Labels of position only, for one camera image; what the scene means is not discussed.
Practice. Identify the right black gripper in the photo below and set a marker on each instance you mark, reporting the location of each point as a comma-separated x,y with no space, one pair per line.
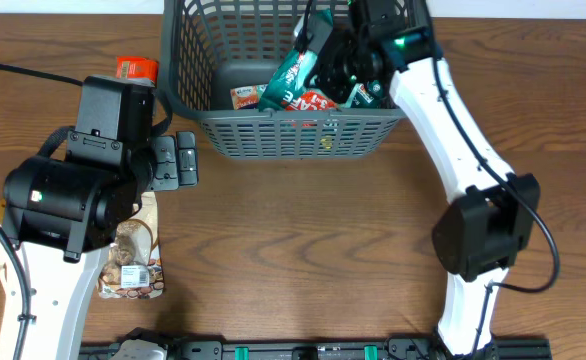
337,67

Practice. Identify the Kleenex tissue multipack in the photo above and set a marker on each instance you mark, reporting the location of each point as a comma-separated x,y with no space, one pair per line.
247,97

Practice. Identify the black mounting rail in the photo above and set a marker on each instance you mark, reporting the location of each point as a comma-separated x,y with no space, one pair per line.
144,344

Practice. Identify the orange spaghetti packet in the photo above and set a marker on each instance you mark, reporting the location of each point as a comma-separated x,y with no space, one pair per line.
137,68

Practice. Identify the green Nescafe bag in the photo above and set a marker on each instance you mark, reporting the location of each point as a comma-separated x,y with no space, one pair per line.
286,90

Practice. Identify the grey plastic basket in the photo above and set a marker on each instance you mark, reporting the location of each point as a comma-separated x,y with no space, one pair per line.
209,47

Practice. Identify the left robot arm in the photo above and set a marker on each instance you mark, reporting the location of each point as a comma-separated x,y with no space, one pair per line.
63,207

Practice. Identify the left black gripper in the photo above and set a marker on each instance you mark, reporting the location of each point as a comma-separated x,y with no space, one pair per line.
174,160

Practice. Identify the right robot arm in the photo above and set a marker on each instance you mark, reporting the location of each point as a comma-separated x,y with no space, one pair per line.
491,210

